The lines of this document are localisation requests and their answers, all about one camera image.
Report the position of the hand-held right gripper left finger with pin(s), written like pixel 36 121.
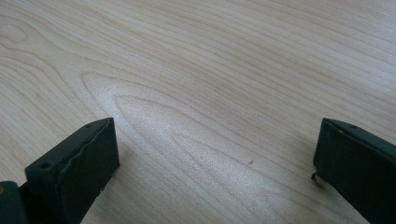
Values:
pixel 74 174

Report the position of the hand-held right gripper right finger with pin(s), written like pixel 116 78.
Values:
pixel 358 168

